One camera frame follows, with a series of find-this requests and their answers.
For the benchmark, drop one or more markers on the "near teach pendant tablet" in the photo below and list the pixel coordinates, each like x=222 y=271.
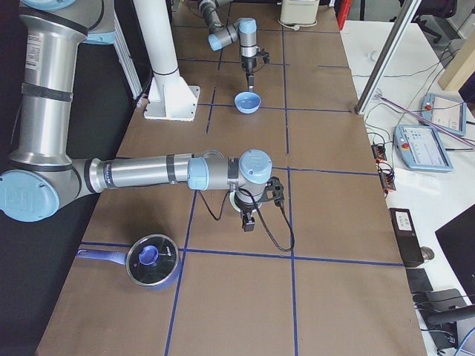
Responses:
x=421 y=149

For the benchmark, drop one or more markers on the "black power adapter box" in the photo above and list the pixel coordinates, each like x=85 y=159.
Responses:
x=406 y=238

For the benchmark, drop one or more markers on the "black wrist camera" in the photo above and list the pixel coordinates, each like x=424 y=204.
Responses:
x=274 y=192
x=264 y=56

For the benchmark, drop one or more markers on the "teach pendant tablet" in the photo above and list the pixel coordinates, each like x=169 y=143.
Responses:
x=421 y=149
x=446 y=112

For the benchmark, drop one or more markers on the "white mounting pillar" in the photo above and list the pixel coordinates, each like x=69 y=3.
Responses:
x=170 y=97

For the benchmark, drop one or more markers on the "black monitor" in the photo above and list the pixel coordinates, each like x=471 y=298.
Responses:
x=456 y=239

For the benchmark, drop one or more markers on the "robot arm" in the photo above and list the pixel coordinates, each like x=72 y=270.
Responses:
x=244 y=31
x=73 y=113

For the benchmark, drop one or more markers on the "far teach pendant tablet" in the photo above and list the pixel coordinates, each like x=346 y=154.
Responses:
x=446 y=112

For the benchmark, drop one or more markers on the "silver toaster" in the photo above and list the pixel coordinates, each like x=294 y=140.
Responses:
x=299 y=12

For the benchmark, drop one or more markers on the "green bowl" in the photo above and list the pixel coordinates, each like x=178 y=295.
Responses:
x=232 y=201

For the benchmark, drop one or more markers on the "orange black connector strip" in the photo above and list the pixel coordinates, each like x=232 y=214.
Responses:
x=385 y=170

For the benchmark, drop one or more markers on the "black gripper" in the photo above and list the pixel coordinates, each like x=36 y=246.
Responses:
x=249 y=64
x=245 y=204

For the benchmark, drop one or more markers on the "blue saucepan with lid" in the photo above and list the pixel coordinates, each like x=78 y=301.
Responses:
x=152 y=262

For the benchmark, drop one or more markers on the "aluminium frame post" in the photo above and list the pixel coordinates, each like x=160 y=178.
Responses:
x=408 y=11

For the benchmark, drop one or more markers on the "blue bowl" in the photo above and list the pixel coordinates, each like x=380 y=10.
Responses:
x=247 y=102

